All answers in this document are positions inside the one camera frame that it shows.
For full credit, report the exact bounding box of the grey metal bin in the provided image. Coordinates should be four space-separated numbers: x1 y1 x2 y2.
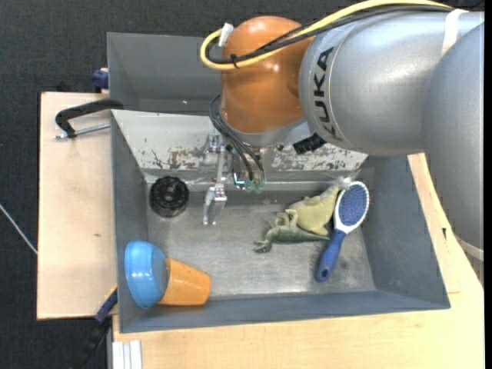
106 32 451 334

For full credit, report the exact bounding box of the black cylinder on white bracket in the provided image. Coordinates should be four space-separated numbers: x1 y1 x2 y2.
283 123 328 155

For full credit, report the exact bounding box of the black ribbed round knob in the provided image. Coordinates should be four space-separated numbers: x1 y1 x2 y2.
148 175 191 218

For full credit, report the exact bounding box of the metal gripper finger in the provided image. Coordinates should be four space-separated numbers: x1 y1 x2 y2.
202 185 218 227
213 183 228 223

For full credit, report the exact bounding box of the blue and white hairbrush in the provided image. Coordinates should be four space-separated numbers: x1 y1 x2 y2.
314 180 371 284

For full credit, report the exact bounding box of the orange cup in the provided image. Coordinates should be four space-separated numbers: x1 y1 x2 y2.
158 258 213 307

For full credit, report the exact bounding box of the green toy dinosaur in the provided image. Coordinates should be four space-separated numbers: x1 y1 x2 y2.
253 209 331 254

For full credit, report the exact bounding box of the yellow-green plush toy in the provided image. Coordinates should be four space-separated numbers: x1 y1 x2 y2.
285 176 353 238

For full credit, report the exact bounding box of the blue bowl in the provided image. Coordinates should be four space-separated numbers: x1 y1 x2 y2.
123 240 170 310

